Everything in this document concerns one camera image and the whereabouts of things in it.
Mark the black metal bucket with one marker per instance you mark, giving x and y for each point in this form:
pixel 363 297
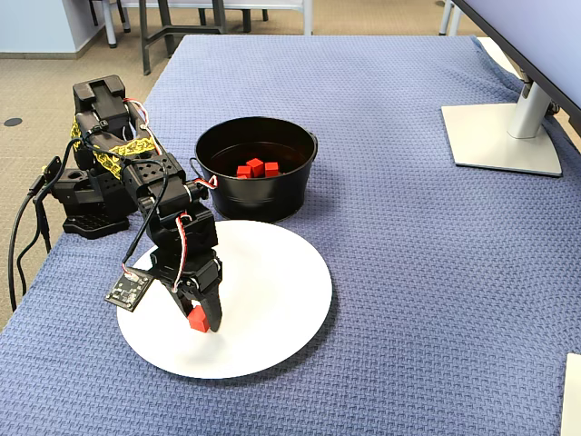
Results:
pixel 263 200

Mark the black wrist camera board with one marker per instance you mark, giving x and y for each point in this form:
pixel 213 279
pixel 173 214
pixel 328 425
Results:
pixel 127 290

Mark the black floor outlet disc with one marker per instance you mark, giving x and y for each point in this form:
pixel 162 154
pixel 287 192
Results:
pixel 12 122

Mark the light grey table frame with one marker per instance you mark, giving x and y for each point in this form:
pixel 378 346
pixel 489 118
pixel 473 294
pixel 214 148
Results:
pixel 308 20

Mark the white flat panel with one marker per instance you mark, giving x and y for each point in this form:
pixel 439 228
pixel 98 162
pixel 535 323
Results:
pixel 572 395

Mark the blue woven tablecloth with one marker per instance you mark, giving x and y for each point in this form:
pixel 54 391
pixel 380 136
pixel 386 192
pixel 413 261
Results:
pixel 408 272

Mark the white round plate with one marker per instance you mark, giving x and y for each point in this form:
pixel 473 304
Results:
pixel 272 295

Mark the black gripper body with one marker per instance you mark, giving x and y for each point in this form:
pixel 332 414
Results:
pixel 200 274

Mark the white table leg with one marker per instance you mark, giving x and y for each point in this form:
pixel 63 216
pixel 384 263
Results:
pixel 111 27

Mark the grey table leg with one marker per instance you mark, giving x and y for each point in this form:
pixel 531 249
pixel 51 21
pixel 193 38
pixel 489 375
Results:
pixel 446 20

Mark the red cube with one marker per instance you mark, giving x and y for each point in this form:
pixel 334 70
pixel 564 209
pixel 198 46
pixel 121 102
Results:
pixel 243 171
pixel 255 166
pixel 198 320
pixel 271 169

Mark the monitor with silver stand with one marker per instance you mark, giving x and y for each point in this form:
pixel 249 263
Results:
pixel 499 141

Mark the black chair leg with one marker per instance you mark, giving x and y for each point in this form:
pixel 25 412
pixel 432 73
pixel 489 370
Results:
pixel 125 20
pixel 247 20

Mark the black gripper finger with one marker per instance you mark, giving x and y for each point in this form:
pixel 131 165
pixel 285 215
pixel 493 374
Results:
pixel 213 295
pixel 180 303

